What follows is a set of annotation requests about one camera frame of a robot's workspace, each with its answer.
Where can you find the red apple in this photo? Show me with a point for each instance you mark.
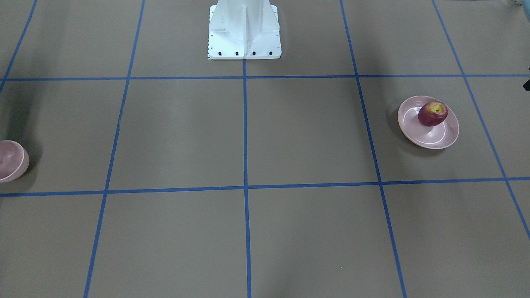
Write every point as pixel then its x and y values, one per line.
pixel 432 113

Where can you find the pink bowl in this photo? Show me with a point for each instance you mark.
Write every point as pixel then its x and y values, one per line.
pixel 14 161

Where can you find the pink plate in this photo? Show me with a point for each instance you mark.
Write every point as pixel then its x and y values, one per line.
pixel 437 137

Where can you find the white pedestal column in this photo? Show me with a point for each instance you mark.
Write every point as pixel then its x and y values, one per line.
pixel 244 29

